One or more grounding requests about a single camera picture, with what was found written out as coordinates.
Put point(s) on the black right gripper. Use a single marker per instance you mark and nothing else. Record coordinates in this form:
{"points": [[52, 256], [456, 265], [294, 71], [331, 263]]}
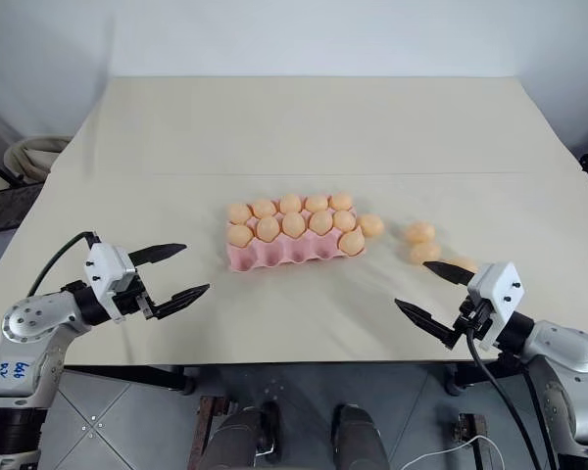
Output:
{"points": [[480, 318]]}

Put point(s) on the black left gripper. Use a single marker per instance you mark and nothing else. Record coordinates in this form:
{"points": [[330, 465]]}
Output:
{"points": [[130, 301]]}

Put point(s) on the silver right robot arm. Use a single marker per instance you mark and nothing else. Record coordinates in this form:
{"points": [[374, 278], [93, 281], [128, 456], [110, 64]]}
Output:
{"points": [[563, 357]]}

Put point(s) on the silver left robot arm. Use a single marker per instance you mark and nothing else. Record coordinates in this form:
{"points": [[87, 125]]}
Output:
{"points": [[27, 320]]}

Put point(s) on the pink egg tray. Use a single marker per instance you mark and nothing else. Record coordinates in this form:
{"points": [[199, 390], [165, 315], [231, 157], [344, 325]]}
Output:
{"points": [[284, 252]]}

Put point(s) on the orange egg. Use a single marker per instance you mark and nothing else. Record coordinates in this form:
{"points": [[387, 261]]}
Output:
{"points": [[371, 225], [321, 221], [317, 202], [263, 208], [238, 212], [268, 228], [352, 242], [290, 202], [425, 252], [419, 231], [341, 201], [344, 220], [464, 264], [240, 235], [293, 224]]}

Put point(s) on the dark rounded shape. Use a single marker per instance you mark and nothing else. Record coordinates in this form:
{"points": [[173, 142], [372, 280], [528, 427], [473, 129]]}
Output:
{"points": [[247, 436], [358, 436]]}

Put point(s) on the black mesh chair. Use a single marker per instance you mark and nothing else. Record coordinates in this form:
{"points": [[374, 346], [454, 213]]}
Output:
{"points": [[0, 205]]}

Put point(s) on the beige cloth bag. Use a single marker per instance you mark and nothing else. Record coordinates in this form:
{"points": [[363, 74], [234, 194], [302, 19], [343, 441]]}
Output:
{"points": [[29, 154]]}

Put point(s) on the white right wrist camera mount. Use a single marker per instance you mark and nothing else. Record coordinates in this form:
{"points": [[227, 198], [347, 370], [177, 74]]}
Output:
{"points": [[500, 289]]}

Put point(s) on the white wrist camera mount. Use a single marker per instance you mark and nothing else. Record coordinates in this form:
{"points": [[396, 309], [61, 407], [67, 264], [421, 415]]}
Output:
{"points": [[109, 264], [500, 289]]}

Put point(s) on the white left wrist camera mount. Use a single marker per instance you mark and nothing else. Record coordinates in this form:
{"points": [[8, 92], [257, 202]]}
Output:
{"points": [[109, 264]]}

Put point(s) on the rusty metal bracket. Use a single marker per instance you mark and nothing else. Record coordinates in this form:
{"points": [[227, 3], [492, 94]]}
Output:
{"points": [[208, 431], [473, 436]]}

